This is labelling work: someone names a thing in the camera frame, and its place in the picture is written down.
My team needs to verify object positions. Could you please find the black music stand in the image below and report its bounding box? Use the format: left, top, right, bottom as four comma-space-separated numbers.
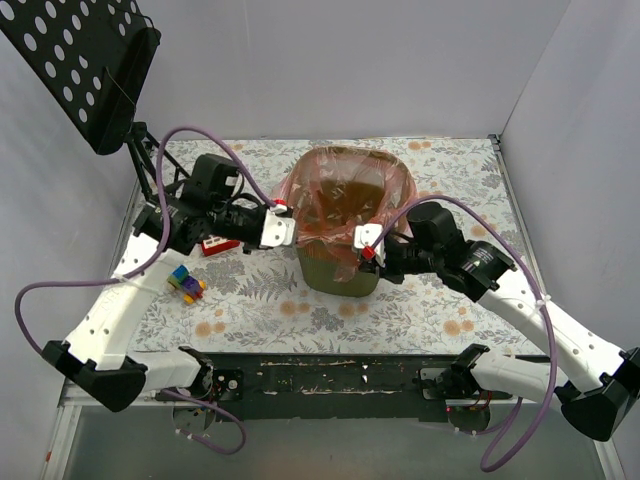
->
1, 0, 161, 200

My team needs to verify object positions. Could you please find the colourful toy figure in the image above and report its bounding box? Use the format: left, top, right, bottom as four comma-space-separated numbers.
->
167, 265, 206, 304

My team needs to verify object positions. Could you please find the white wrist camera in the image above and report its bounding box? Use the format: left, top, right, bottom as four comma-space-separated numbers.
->
352, 223, 385, 267
259, 199, 297, 249

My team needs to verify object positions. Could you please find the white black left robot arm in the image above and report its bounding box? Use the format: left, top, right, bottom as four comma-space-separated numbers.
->
41, 154, 295, 412

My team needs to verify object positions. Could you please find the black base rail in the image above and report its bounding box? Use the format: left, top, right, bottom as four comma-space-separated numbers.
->
154, 352, 516, 424

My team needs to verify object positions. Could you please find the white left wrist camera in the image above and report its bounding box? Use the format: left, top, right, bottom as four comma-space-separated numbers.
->
259, 199, 297, 249

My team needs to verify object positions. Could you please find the red torn trash bag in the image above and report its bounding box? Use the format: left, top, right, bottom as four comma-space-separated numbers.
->
272, 145, 417, 258

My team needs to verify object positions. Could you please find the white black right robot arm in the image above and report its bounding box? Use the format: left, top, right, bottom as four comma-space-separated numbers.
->
353, 202, 639, 441

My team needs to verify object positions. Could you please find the green plastic trash bin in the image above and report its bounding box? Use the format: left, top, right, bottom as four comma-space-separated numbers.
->
297, 240, 379, 298

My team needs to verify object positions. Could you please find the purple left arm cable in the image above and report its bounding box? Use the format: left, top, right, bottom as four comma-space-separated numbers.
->
13, 125, 289, 455

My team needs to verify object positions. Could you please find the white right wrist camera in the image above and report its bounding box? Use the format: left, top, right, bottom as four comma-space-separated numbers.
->
352, 223, 385, 267

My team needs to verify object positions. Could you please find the red calculator toy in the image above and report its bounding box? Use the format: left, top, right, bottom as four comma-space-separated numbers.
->
201, 236, 241, 257

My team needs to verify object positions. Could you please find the floral patterned table mat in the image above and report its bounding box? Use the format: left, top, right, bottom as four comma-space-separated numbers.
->
128, 137, 537, 355

